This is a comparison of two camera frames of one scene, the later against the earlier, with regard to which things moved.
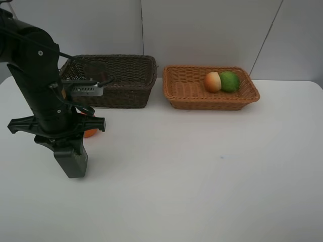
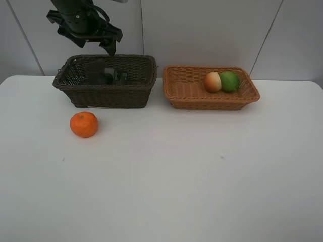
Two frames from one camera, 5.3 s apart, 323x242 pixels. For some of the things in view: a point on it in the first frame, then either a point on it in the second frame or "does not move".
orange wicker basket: [184, 88] does not move
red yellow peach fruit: [212, 81] does not move
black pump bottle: [74, 162] → [118, 78]
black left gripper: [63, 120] → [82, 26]
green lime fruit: [230, 81] does not move
